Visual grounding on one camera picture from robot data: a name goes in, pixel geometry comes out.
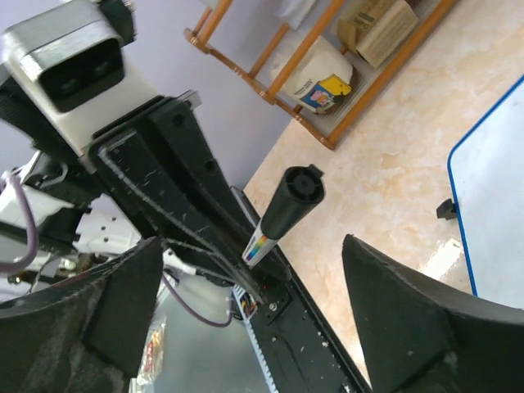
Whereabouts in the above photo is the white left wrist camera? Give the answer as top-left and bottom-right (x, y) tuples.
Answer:
(1, 1), (158, 162)

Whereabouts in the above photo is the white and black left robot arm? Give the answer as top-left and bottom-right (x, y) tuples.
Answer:
(1, 1), (267, 303)

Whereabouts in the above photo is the blue framed whiteboard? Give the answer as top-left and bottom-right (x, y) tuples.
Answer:
(447, 79), (523, 309)

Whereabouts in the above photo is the white bag with cartoon label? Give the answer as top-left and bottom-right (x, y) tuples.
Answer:
(280, 36), (354, 115)

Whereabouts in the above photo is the black capped whiteboard marker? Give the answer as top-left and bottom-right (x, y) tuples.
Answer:
(242, 164), (325, 269)

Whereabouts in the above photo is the orange wooden shelf rack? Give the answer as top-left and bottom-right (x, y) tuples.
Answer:
(184, 1), (456, 150)

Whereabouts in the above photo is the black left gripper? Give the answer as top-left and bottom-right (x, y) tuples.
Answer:
(88, 96), (262, 300)

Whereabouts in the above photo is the grey slotted cable duct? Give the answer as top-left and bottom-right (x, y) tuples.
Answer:
(233, 285), (278, 393)

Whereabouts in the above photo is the tan wrapped soap block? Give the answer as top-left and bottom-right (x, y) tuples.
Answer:
(335, 0), (418, 68)

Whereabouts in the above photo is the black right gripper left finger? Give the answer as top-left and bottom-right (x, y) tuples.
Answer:
(1, 237), (163, 392)

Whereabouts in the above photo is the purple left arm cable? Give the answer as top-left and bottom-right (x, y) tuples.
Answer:
(0, 170), (234, 328)

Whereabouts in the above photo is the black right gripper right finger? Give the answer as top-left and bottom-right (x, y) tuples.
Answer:
(342, 235), (523, 392)

